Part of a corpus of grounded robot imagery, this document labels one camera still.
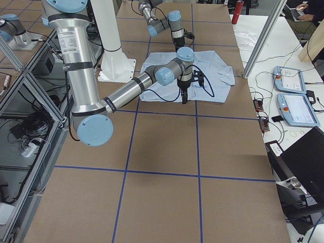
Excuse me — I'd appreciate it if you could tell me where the white power strip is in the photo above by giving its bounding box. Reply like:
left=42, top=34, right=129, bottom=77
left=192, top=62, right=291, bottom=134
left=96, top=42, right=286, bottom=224
left=21, top=140, right=41, bottom=158

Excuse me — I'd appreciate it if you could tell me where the teach pendant tablet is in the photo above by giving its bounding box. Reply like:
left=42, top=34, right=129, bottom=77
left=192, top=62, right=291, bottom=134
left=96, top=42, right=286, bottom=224
left=277, top=93, right=320, bottom=128
left=273, top=66, right=306, bottom=94

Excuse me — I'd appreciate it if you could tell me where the light blue striped shirt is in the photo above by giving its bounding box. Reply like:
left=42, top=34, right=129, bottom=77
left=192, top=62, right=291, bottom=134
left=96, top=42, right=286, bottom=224
left=139, top=50, right=235, bottom=104

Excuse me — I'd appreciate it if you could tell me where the black laptop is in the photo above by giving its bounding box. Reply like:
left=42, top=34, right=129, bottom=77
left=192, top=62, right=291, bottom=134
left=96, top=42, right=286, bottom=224
left=265, top=127, right=323, bottom=219

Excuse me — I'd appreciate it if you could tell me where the aluminium frame post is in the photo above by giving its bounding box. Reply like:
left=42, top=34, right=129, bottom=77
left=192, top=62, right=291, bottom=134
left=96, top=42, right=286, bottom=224
left=242, top=0, right=287, bottom=78

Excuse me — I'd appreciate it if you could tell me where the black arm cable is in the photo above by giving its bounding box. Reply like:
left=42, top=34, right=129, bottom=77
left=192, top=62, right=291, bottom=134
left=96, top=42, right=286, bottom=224
left=146, top=64, right=216, bottom=102

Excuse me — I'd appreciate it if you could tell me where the red cylinder bottle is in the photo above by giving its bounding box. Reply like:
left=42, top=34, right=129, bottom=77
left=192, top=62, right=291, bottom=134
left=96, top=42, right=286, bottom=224
left=231, top=0, right=244, bottom=25

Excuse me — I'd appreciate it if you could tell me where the seated person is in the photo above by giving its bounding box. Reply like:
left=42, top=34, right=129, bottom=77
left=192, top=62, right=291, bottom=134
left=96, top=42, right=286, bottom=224
left=296, top=0, right=323, bottom=27

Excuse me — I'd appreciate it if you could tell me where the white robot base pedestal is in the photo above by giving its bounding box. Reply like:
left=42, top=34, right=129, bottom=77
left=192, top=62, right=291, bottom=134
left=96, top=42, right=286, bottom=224
left=91, top=0, right=136, bottom=83

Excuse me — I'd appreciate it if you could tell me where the upper teach pendant tablet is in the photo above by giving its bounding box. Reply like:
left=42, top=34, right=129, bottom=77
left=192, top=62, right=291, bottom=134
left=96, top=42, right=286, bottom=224
left=273, top=66, right=306, bottom=94

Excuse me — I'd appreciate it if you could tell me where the clear plastic bag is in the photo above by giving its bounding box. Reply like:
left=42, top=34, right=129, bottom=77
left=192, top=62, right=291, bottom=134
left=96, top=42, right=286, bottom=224
left=233, top=25, right=258, bottom=51

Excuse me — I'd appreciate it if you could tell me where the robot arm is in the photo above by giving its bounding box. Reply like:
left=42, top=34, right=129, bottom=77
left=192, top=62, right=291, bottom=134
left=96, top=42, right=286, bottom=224
left=42, top=1, right=204, bottom=146
left=138, top=0, right=195, bottom=51

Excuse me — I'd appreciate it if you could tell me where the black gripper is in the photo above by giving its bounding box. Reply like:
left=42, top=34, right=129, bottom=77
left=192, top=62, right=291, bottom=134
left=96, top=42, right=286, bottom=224
left=177, top=70, right=204, bottom=104
left=172, top=29, right=194, bottom=51

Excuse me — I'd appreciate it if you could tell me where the lower teach pendant tablet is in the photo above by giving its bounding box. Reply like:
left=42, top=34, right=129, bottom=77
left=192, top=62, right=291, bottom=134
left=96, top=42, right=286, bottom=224
left=277, top=93, right=320, bottom=128

